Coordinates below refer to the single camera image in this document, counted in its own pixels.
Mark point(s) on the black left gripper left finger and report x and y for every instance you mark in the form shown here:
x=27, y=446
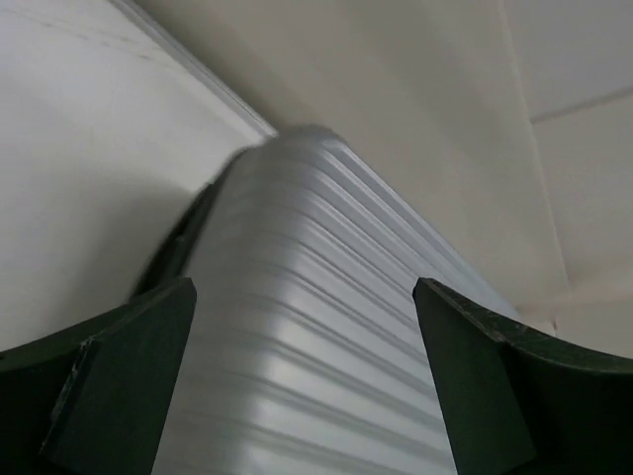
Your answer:
x=93, y=398

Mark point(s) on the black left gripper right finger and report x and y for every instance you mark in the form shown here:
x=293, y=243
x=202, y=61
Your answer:
x=518, y=401

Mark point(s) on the grey hard-shell suitcase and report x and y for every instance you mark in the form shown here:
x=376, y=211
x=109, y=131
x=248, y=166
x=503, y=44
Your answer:
x=305, y=355

